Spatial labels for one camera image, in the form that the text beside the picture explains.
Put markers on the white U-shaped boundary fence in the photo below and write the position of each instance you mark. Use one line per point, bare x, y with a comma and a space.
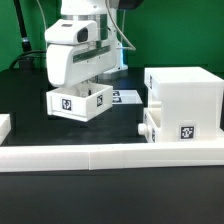
107, 156

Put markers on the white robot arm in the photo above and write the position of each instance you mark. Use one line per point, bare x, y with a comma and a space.
87, 22

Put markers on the white front drawer box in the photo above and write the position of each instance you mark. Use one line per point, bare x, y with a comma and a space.
150, 126

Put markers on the black pole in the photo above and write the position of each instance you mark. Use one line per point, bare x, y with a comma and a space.
26, 46

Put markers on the white drawer box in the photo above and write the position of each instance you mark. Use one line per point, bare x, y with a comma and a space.
150, 126
80, 102

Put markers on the white drawer cabinet frame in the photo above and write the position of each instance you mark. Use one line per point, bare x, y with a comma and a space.
188, 102

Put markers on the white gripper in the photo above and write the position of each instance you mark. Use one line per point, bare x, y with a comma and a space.
70, 65

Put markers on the white marker sheet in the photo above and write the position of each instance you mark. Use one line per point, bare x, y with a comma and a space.
126, 97

